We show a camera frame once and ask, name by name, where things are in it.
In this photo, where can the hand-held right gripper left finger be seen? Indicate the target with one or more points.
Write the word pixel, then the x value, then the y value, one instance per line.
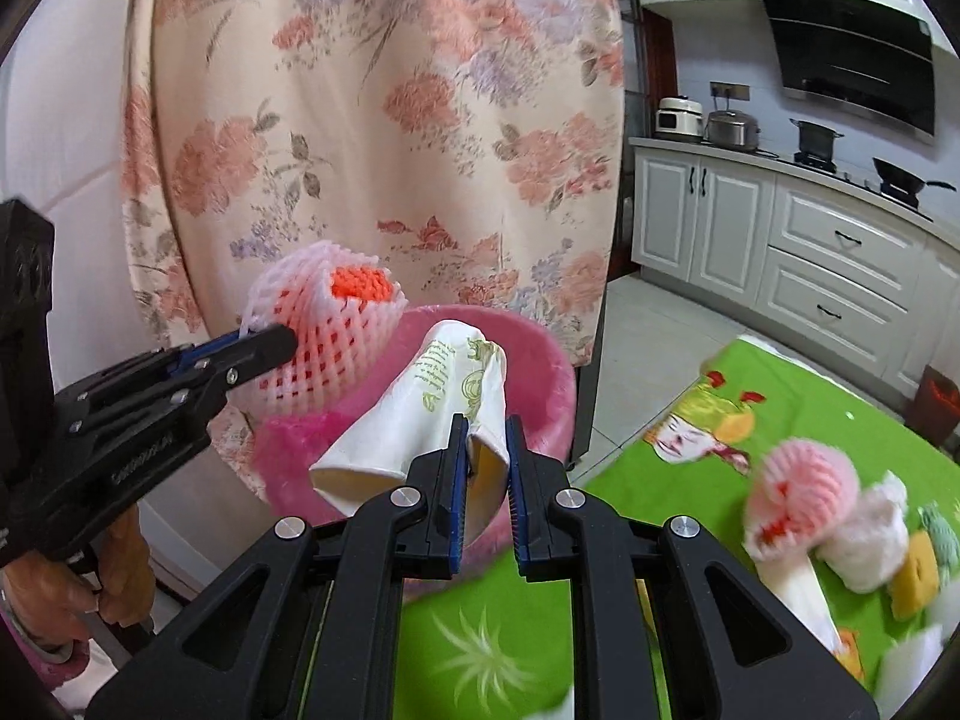
pixel 456 510

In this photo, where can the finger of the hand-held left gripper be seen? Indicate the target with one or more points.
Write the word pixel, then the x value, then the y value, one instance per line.
pixel 255 356
pixel 202 349

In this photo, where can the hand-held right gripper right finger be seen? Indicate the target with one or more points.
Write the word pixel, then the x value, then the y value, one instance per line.
pixel 517 510

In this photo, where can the orange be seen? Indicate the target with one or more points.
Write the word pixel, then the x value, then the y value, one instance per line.
pixel 337 349

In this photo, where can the crushed white paper cup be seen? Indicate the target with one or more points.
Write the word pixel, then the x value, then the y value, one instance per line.
pixel 420 420

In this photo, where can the pink trash bin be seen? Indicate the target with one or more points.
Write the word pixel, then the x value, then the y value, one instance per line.
pixel 540 382

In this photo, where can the yellow sponge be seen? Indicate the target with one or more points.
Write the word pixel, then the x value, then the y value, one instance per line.
pixel 916 577

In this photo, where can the person's left hand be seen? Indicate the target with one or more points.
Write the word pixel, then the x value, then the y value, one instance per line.
pixel 124 577

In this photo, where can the green printed tablecloth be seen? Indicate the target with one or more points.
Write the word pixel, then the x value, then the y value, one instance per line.
pixel 622 491

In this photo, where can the floral curtain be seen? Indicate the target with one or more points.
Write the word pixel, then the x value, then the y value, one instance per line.
pixel 375 127

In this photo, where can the pink foam net fruit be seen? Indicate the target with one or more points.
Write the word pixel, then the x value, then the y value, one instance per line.
pixel 802 480

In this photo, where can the white lower kitchen cabinets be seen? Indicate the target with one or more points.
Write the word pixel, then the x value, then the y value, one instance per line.
pixel 720 217

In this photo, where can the white foam block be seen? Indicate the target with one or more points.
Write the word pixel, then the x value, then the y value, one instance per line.
pixel 900 671

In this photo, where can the white rice cooker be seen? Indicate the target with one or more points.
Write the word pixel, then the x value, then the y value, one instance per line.
pixel 679 120

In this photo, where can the steel pressure cooker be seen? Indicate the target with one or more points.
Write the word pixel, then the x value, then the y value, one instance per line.
pixel 733 131

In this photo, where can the red floor bin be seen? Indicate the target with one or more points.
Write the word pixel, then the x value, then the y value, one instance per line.
pixel 941 397

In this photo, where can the brown glass door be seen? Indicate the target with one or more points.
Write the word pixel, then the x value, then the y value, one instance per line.
pixel 651 90

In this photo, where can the black cooking pot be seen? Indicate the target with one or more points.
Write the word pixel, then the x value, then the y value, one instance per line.
pixel 816 141

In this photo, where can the black wok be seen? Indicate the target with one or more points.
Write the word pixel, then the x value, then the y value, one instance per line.
pixel 900 180

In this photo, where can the black range hood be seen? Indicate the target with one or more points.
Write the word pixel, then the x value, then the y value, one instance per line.
pixel 847 52

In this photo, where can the wall socket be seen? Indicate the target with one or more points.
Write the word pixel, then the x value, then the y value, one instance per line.
pixel 729 91

